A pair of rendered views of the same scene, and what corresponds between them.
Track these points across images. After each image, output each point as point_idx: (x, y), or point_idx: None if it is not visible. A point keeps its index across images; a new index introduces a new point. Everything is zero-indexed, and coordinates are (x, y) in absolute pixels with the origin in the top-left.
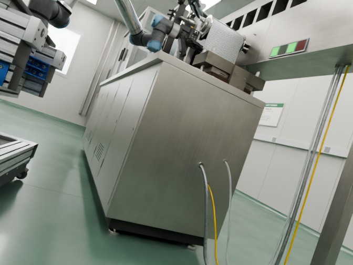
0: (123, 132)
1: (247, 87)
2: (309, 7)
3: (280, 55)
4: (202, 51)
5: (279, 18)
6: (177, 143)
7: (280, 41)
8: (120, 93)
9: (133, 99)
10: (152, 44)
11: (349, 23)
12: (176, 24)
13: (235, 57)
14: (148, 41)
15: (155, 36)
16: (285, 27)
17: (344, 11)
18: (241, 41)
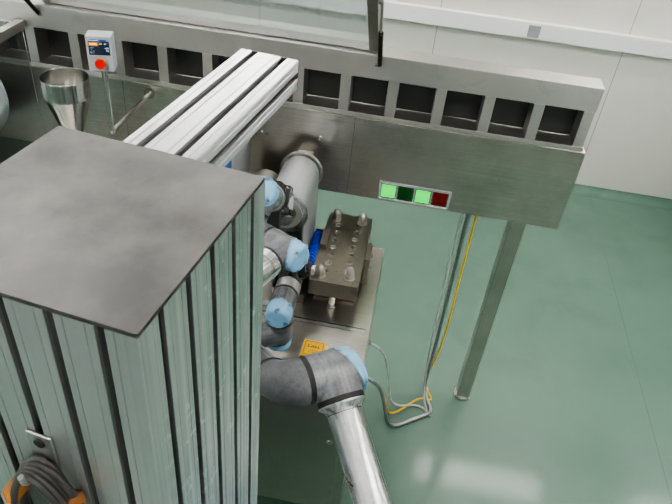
0: (279, 439)
1: None
2: (439, 140)
3: (402, 201)
4: (321, 272)
5: (375, 128)
6: None
7: (393, 175)
8: None
9: (263, 400)
10: (288, 345)
11: (509, 196)
12: (297, 286)
13: (316, 202)
14: (276, 344)
15: (289, 333)
16: (397, 154)
17: (500, 176)
18: (318, 175)
